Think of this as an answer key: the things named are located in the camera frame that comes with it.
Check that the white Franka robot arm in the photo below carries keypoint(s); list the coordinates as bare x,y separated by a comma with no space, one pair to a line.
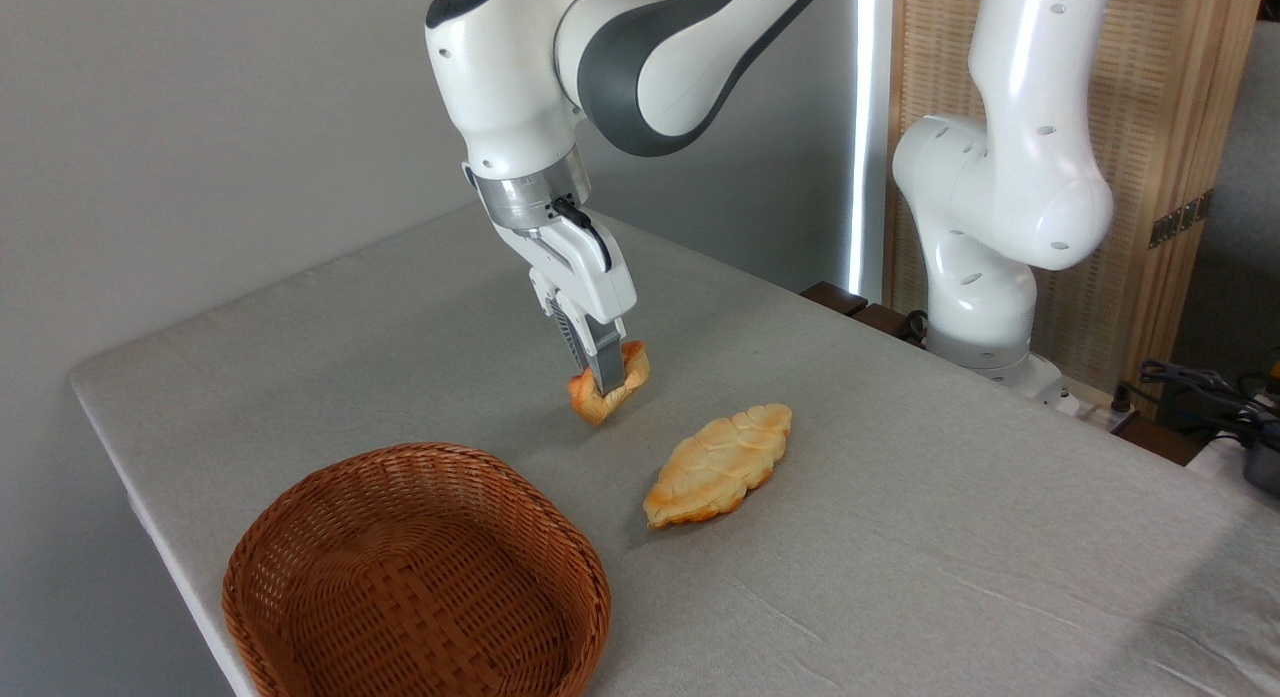
1010,177

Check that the brass screen hinge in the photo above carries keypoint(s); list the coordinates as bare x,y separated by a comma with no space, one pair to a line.
1180,219

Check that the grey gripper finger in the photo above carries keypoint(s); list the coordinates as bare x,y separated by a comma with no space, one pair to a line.
608,362
566,332

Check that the flat leaf-shaped bread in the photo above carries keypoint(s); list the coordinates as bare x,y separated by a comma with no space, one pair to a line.
715,467

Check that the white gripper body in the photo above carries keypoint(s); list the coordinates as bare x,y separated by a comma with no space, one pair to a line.
590,277

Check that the round knotted bread roll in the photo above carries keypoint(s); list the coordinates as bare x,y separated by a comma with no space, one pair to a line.
588,402

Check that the grey tablecloth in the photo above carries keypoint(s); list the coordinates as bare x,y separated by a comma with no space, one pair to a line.
900,577

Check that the brown wicker basket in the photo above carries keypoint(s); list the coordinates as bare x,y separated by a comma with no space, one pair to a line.
330,567

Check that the white power strip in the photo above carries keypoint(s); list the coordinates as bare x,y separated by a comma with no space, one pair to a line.
1095,409

